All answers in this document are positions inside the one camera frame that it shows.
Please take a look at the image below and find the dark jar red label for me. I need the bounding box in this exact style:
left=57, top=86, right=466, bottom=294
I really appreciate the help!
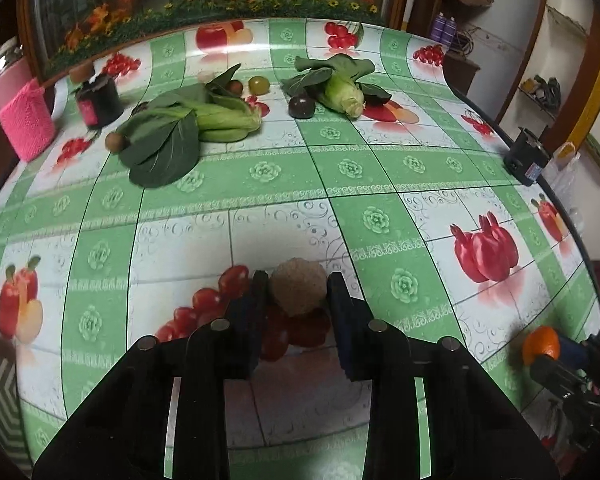
left=75, top=74, right=123, bottom=128

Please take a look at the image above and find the yellow pillar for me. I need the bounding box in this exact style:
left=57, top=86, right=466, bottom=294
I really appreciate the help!
left=555, top=25, right=600, bottom=161

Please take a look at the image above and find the pink knitted sleeve bottle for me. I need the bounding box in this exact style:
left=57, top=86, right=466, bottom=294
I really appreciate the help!
left=0, top=40, right=68, bottom=163

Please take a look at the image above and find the dark purple passion fruit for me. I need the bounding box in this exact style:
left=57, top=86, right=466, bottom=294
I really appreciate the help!
left=288, top=94, right=315, bottom=120

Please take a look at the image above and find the wooden side table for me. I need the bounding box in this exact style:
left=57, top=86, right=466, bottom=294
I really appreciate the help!
left=445, top=50, right=482, bottom=96

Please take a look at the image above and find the black box device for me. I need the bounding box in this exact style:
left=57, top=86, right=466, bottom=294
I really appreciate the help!
left=503, top=128, right=552, bottom=187

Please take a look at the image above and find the green checked fruit-print tablecloth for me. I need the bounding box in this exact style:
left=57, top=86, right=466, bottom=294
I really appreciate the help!
left=0, top=15, right=600, bottom=480

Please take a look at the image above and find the pile of tools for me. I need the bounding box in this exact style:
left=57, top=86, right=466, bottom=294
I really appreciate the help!
left=520, top=75, right=563, bottom=111

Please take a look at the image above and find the bok choy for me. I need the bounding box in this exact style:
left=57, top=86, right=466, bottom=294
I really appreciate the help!
left=116, top=63, right=263, bottom=188
left=280, top=55, right=393, bottom=121

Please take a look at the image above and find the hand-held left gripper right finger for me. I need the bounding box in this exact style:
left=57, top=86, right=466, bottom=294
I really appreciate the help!
left=326, top=271, right=561, bottom=480

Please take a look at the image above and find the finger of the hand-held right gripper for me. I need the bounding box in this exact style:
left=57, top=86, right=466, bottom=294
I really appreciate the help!
left=559, top=341, right=592, bottom=370
left=530, top=356, right=588, bottom=401

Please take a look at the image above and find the clear plastic bag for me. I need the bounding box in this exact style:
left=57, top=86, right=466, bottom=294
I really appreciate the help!
left=545, top=142, right=583, bottom=211

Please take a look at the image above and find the round brown fruit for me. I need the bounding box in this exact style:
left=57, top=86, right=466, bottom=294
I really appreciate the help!
left=270, top=257, right=328, bottom=317

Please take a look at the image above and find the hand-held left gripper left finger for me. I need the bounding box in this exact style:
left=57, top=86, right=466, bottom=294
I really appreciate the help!
left=32, top=270, right=270, bottom=480

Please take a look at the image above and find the orange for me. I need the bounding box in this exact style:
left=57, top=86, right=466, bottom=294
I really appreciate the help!
left=522, top=326, right=562, bottom=367

